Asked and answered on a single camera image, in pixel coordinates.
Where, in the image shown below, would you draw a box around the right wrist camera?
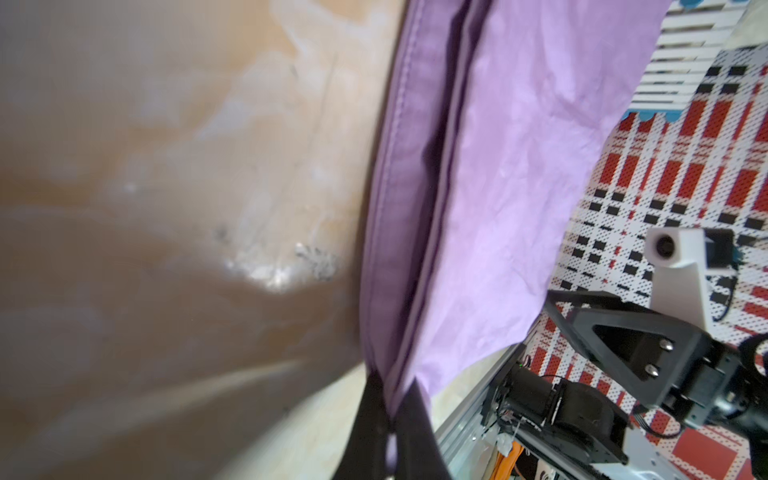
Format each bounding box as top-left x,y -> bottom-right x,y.
644,227 -> 735,333

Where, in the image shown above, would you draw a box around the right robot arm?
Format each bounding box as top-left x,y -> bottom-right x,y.
481,290 -> 767,479

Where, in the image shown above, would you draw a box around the purple long pants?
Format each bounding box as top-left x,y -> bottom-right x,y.
358,0 -> 673,418

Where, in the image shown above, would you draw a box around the blue white slatted crate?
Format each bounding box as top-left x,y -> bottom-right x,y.
625,0 -> 749,123

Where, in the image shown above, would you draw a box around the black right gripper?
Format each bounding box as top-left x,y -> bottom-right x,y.
544,290 -> 767,438

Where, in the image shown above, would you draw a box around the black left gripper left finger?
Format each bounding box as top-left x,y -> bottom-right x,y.
332,372 -> 390,480

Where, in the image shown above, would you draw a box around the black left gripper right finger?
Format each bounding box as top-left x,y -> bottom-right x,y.
394,381 -> 451,480

